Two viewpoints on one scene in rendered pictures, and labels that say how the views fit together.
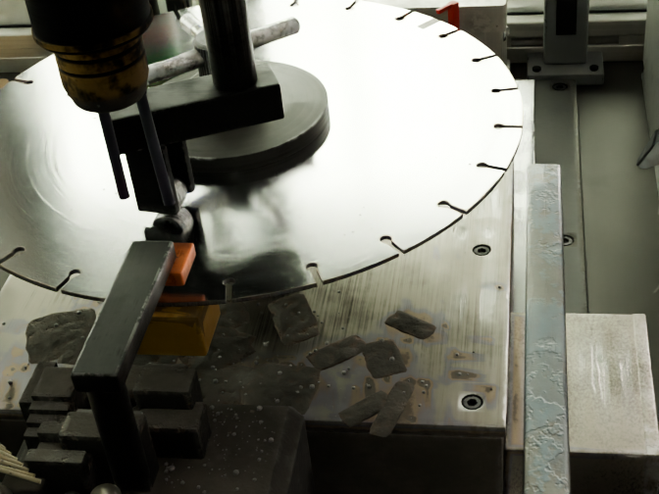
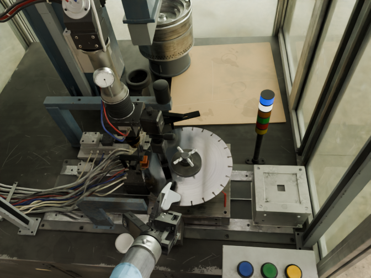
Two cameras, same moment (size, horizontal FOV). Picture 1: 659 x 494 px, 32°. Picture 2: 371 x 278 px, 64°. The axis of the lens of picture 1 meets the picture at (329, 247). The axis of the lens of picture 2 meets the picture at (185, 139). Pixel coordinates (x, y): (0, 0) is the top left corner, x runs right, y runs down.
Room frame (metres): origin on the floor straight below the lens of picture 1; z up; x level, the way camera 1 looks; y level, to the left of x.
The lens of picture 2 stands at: (0.59, -0.52, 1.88)
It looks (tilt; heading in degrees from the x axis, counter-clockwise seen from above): 54 degrees down; 90
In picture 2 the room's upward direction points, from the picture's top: 9 degrees counter-clockwise
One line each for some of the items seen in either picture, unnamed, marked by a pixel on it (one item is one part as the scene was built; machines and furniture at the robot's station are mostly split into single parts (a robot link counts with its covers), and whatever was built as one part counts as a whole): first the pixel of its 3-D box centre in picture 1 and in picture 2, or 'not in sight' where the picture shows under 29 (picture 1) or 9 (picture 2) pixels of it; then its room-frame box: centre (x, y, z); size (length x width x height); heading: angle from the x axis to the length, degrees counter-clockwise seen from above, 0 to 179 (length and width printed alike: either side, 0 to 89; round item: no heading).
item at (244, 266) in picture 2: not in sight; (245, 269); (0.71, -0.33, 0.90); 0.04 x 0.04 x 0.02
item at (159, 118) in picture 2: not in sight; (155, 131); (0.50, 0.04, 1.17); 0.06 x 0.05 x 0.20; 159
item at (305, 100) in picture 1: (230, 100); (186, 161); (0.58, 0.05, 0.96); 0.11 x 0.11 x 0.03
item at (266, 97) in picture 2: not in sight; (266, 97); (0.87, 0.13, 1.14); 0.05 x 0.04 x 0.03; 78
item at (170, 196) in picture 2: not in sight; (170, 196); (0.52, -0.14, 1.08); 0.09 x 0.06 x 0.03; 67
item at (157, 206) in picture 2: not in sight; (158, 208); (0.49, -0.17, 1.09); 0.09 x 0.02 x 0.05; 67
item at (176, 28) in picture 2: not in sight; (165, 38); (0.57, 0.84, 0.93); 0.31 x 0.31 x 0.36
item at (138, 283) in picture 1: (143, 352); (134, 161); (0.39, 0.09, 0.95); 0.10 x 0.03 x 0.07; 168
